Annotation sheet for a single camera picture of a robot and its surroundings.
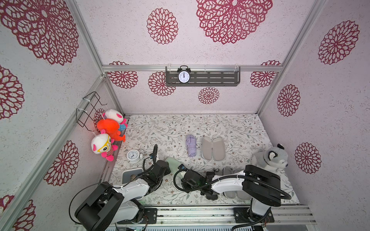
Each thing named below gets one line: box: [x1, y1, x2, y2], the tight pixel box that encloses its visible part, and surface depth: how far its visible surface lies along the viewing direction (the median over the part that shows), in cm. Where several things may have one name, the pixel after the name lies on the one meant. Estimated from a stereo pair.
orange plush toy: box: [96, 118, 126, 143], surface depth 91 cm
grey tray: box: [121, 167, 144, 185], surface depth 85 cm
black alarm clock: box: [177, 64, 191, 84], surface depth 92 cm
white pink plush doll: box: [102, 109, 129, 132], surface depth 97 cm
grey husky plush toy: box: [251, 143, 289, 175], surface depth 77 cm
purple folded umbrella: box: [185, 134, 198, 158], surface depth 99 cm
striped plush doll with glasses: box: [91, 128, 119, 162], surface depth 83 cm
